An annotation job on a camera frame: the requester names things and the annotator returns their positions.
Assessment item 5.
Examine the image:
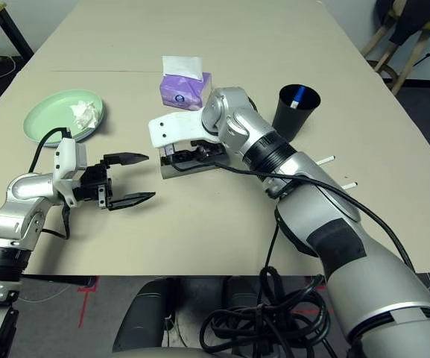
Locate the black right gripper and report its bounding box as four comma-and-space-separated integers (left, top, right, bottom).
162, 139, 227, 169

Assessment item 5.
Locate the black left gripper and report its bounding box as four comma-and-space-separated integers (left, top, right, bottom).
72, 151, 156, 213

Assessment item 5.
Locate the grey glasses case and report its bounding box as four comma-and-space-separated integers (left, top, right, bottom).
159, 147, 230, 180

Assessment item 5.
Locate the white tissue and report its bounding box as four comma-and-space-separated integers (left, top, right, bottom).
69, 99, 100, 131

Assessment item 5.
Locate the light green plate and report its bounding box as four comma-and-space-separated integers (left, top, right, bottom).
22, 88, 106, 146

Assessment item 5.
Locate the purple tissue box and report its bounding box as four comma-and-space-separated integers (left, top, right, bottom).
159, 55, 214, 113

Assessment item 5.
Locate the black plastic cup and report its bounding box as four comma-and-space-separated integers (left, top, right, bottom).
272, 84, 322, 142

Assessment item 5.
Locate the wooden stool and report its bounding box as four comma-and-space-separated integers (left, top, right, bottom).
363, 20, 430, 96

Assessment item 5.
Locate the black jacket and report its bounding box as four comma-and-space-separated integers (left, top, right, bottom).
376, 0, 430, 45

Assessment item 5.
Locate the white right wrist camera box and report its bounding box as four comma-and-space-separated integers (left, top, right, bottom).
148, 110, 221, 150

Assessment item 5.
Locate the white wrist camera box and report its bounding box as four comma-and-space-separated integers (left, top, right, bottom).
148, 110, 221, 150
52, 137, 89, 208

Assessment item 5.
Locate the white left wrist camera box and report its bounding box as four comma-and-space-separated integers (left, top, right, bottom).
52, 137, 89, 208

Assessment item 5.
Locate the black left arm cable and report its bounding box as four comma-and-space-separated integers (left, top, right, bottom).
28, 128, 72, 239

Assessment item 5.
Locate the black tangled cable bundle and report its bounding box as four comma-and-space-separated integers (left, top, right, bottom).
199, 266, 335, 358

